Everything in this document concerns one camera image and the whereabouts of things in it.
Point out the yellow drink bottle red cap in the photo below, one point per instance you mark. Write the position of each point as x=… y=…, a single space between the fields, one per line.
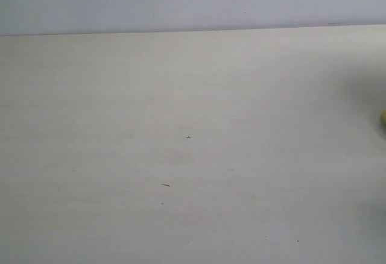
x=383 y=118

